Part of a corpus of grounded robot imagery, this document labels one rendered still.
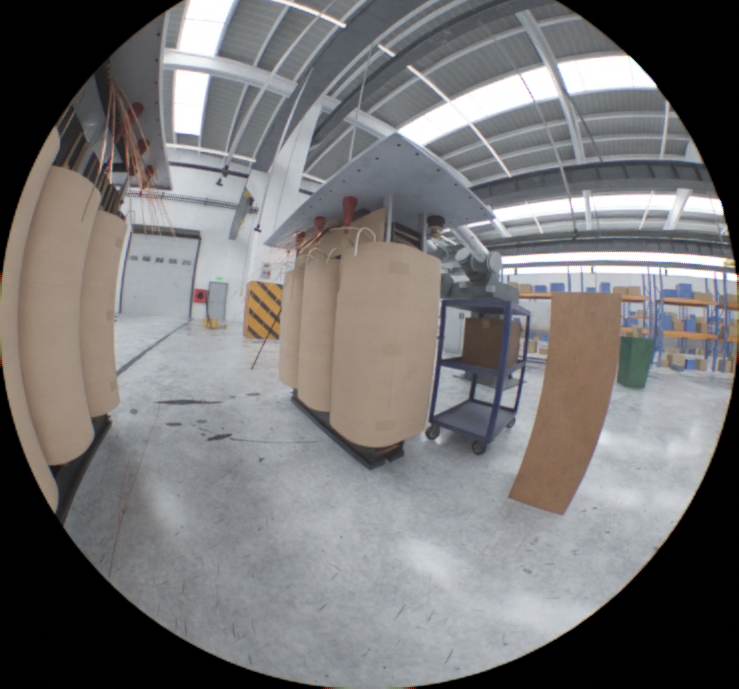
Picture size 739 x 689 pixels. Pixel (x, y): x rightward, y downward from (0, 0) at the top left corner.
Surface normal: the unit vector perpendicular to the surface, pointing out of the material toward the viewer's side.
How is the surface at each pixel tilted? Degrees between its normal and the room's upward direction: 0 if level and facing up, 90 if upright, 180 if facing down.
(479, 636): 0
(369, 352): 90
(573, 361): 90
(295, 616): 0
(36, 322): 90
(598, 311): 90
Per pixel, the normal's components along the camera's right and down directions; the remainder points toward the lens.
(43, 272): 0.98, 0.07
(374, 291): -0.25, -0.02
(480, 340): -0.76, -0.06
